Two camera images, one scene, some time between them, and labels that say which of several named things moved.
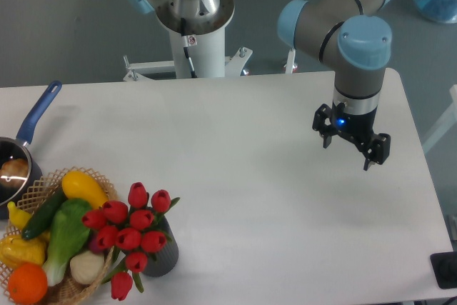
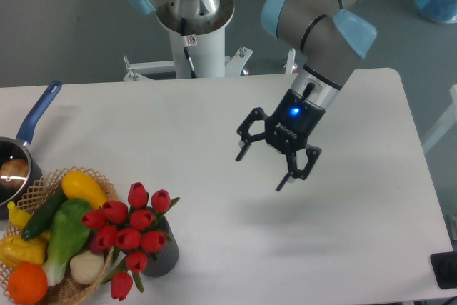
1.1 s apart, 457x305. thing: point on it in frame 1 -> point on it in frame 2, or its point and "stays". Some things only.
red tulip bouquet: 136,231 stays
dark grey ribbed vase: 163,263 stays
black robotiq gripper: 357,128 -> 287,131
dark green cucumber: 43,213 stays
